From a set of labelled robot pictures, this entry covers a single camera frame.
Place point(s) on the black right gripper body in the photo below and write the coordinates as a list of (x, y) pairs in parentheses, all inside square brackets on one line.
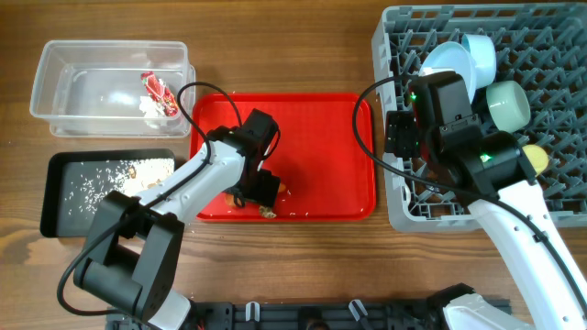
[(401, 128)]

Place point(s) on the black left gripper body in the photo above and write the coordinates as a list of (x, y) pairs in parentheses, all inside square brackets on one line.
[(261, 190)]

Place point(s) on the brown ginger piece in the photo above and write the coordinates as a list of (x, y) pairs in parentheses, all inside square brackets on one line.
[(267, 212)]

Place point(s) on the orange carrot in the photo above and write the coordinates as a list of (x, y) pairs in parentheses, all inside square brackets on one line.
[(231, 200)]

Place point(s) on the light blue plate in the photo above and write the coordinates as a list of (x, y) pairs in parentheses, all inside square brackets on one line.
[(452, 56)]

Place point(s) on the light blue bowl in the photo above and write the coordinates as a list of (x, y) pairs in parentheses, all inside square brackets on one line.
[(483, 53)]

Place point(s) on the white tissue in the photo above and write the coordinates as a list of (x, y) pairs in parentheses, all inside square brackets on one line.
[(153, 112)]

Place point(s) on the red snack wrapper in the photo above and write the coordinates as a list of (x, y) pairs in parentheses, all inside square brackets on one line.
[(159, 92)]

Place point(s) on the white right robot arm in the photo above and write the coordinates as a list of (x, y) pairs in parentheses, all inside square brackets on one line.
[(495, 179)]

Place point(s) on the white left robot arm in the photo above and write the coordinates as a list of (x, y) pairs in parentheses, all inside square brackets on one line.
[(131, 253)]

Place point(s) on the grey dishwasher rack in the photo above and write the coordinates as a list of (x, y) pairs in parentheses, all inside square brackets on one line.
[(540, 46)]

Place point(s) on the black waste tray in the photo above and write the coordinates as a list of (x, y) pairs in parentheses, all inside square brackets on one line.
[(53, 225)]

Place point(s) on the clear plastic waste bin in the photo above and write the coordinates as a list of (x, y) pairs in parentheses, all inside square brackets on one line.
[(91, 88)]

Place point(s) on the red serving tray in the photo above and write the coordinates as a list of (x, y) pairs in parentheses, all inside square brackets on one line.
[(327, 176)]

